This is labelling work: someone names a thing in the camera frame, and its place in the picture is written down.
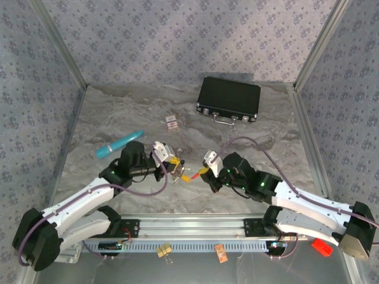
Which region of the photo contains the silver keyring with keys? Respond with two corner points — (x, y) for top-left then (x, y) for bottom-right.
(172, 164), (188, 183)

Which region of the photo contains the teal plastic tube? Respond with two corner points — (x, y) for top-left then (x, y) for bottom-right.
(94, 130), (145, 160)

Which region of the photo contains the small red white card packet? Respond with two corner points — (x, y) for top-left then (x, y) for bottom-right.
(165, 115), (179, 132)

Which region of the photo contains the orange paper tag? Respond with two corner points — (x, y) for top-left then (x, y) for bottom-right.
(214, 244), (229, 263)

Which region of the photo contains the tan binder clip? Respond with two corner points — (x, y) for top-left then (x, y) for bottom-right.
(156, 243), (174, 264)

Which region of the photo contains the right small circuit board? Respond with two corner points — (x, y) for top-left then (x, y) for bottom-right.
(266, 241), (288, 252)

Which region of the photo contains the small circuit board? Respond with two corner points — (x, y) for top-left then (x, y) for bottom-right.
(98, 241), (124, 252)
(266, 241), (288, 252)

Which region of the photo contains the left small circuit board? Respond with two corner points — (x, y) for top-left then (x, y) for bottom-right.
(98, 241), (124, 252)

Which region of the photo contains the red plastic block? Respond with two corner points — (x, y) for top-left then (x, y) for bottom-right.
(310, 238), (333, 257)

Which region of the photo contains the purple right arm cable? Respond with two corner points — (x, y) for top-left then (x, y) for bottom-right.
(211, 136), (379, 228)

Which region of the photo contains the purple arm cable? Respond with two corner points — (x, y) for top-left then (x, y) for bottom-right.
(17, 142), (169, 267)
(211, 136), (379, 228)

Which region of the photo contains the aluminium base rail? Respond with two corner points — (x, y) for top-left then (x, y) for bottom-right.
(120, 213), (300, 241)

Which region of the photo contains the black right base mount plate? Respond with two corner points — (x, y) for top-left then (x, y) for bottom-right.
(243, 218), (298, 237)

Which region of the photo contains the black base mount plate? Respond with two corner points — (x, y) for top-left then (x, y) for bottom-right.
(243, 218), (298, 237)
(106, 218), (140, 239)

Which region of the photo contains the slotted grey cable duct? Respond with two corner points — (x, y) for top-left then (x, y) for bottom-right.
(81, 238), (288, 254)

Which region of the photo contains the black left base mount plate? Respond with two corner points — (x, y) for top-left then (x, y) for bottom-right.
(106, 218), (140, 239)

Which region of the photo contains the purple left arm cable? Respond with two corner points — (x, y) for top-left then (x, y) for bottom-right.
(17, 142), (169, 267)

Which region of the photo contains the black case with metal handle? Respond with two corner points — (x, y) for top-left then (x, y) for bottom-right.
(195, 76), (262, 127)

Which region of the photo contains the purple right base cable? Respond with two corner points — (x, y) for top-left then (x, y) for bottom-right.
(271, 232), (300, 260)

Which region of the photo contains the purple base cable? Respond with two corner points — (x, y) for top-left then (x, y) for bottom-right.
(80, 238), (117, 260)
(271, 232), (300, 260)

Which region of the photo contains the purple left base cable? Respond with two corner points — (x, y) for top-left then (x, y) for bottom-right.
(80, 238), (117, 260)

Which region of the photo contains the grey metal bracket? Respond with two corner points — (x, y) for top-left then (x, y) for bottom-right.
(54, 244), (82, 263)

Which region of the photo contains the aluminium frame post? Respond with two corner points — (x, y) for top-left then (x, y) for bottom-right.
(29, 0), (89, 89)
(293, 0), (352, 91)

